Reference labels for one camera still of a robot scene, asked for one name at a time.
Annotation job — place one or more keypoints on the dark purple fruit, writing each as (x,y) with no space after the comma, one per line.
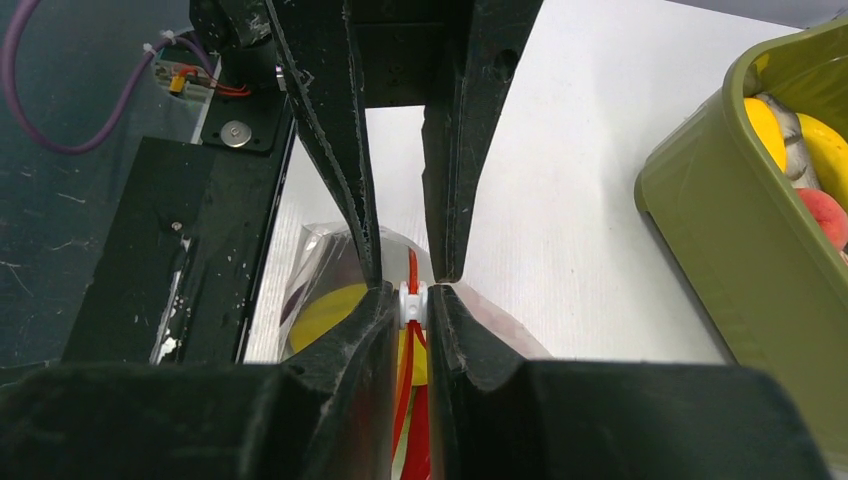
(326,261)

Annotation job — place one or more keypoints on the green plastic bin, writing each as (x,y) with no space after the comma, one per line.
(770,280)

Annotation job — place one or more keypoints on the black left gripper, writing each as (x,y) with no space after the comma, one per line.
(458,58)

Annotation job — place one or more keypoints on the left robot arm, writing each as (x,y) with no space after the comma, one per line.
(241,33)

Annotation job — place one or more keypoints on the clear zip top bag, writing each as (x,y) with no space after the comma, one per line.
(411,458)

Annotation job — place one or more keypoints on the green yellow mango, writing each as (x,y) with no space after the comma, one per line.
(328,310)

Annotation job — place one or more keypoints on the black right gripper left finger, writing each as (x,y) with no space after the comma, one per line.
(325,413)

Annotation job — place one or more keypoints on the grey toy fish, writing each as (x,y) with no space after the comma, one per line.
(799,170)

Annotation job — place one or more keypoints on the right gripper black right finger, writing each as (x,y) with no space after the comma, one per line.
(495,414)

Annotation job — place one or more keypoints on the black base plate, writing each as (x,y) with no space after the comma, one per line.
(179,275)

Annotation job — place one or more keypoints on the orange peach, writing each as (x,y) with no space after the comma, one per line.
(828,214)

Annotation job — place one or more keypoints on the yellow banana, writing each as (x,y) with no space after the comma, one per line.
(828,150)

